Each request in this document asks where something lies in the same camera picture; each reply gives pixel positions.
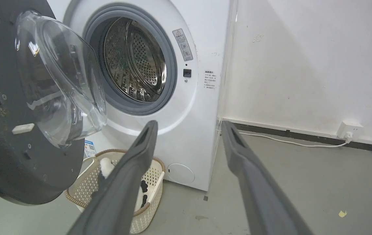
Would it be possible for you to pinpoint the white and black clothing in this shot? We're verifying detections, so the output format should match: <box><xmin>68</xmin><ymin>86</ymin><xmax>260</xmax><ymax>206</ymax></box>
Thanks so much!
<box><xmin>97</xmin><ymin>157</ymin><xmax>149</xmax><ymax>212</ymax></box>

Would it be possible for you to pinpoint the cream woven laundry basket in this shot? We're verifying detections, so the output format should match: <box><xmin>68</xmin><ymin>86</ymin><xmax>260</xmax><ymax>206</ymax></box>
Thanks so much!
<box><xmin>64</xmin><ymin>149</ymin><xmax>166</xmax><ymax>234</ymax></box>

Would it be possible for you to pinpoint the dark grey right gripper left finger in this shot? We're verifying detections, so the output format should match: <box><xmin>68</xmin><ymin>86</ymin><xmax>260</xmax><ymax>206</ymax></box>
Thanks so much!
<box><xmin>67</xmin><ymin>120</ymin><xmax>158</xmax><ymax>235</ymax></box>

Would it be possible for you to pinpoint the white front-load washing machine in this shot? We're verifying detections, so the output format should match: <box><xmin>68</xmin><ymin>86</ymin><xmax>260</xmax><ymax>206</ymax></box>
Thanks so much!
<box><xmin>47</xmin><ymin>0</ymin><xmax>238</xmax><ymax>192</ymax></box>

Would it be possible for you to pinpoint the white power cable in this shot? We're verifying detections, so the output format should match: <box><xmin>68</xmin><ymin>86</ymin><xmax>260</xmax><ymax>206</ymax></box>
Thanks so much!
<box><xmin>238</xmin><ymin>131</ymin><xmax>353</xmax><ymax>148</ymax></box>

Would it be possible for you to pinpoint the white wall power socket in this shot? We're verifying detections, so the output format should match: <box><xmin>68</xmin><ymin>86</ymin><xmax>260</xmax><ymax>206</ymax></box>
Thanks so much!
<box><xmin>336</xmin><ymin>121</ymin><xmax>364</xmax><ymax>141</ymax></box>

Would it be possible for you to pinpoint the round dark washing machine door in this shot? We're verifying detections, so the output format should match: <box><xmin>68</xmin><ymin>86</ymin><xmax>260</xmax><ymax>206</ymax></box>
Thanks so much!
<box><xmin>0</xmin><ymin>0</ymin><xmax>108</xmax><ymax>206</ymax></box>

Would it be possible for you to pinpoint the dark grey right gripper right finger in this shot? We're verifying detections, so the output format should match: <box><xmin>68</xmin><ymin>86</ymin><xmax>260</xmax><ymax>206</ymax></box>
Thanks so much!
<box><xmin>221</xmin><ymin>120</ymin><xmax>314</xmax><ymax>235</ymax></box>

